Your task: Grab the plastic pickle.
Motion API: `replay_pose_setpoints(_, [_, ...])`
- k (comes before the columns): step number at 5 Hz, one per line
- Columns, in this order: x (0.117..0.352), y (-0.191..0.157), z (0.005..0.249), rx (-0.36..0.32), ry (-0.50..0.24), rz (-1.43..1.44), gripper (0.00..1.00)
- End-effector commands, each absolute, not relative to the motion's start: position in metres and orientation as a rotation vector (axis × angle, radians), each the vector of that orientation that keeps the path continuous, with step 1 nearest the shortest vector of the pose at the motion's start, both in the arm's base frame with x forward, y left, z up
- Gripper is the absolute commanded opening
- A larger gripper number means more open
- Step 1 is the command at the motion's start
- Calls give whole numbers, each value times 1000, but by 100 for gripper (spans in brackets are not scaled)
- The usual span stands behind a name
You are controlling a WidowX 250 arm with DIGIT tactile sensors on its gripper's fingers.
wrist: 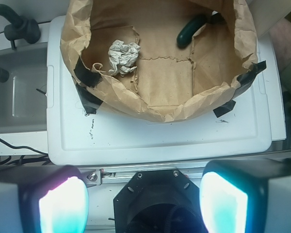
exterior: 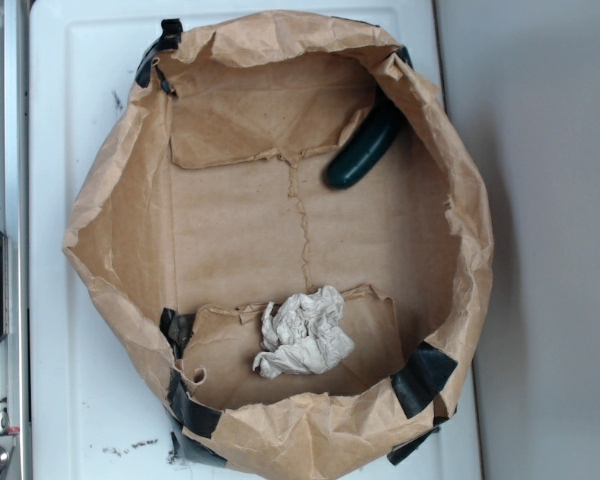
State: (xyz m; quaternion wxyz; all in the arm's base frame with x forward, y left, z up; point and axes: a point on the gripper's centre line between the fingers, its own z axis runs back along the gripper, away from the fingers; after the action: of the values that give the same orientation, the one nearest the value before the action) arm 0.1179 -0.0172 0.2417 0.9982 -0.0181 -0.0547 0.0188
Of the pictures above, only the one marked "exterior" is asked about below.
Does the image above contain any brown paper bag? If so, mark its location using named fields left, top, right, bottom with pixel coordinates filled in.
left=63, top=11, right=494, bottom=479

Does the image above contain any dark green plastic pickle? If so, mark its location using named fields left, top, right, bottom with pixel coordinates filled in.
left=325, top=101, right=403, bottom=190

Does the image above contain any white plastic tray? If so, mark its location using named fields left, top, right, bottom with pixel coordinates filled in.
left=26, top=0, right=485, bottom=480

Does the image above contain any aluminium frame rail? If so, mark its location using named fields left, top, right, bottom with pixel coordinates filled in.
left=0, top=1, right=33, bottom=479

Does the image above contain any crumpled white paper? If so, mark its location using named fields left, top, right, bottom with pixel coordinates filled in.
left=252, top=285, right=355, bottom=379

